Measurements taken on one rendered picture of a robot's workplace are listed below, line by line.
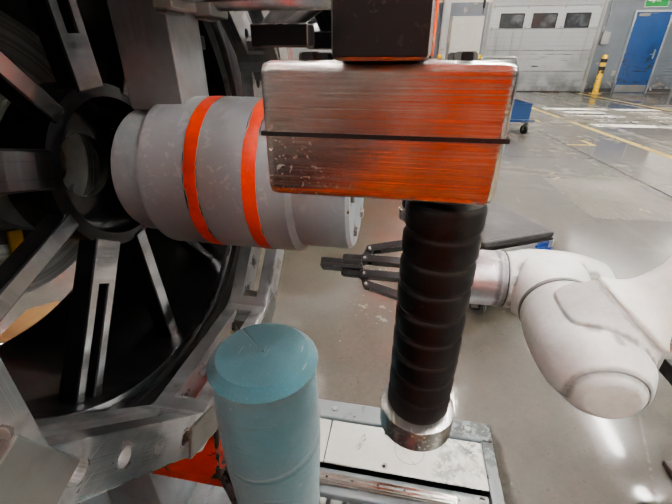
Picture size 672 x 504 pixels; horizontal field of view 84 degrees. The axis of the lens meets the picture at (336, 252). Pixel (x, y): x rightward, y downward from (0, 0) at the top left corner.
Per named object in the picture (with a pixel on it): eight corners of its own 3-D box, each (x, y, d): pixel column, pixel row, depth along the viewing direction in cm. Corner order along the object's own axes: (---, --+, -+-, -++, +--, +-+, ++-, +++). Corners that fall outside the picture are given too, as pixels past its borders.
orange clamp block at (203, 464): (153, 410, 43) (162, 470, 46) (217, 421, 42) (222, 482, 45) (187, 373, 50) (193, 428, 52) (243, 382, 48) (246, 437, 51)
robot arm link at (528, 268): (501, 235, 63) (520, 273, 51) (603, 242, 60) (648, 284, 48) (489, 289, 67) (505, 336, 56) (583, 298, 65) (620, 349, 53)
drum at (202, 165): (199, 209, 47) (178, 88, 41) (367, 221, 44) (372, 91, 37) (125, 263, 35) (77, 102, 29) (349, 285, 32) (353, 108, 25)
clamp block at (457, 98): (298, 164, 20) (293, 52, 18) (475, 173, 19) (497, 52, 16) (266, 195, 16) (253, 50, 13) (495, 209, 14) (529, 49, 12)
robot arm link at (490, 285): (493, 259, 66) (458, 257, 67) (508, 242, 57) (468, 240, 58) (493, 311, 63) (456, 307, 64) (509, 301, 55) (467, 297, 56)
